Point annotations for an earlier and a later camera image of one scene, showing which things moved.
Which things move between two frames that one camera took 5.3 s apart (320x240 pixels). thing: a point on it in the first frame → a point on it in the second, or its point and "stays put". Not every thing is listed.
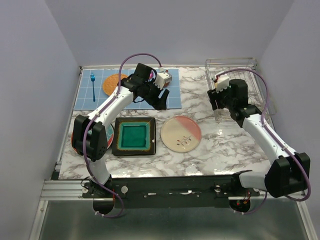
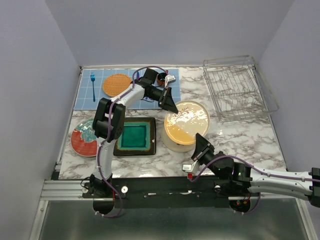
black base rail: (186, 191) stays put
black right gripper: (213, 95) → (202, 146)
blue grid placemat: (90, 94) stays put
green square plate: (134, 136) stays put
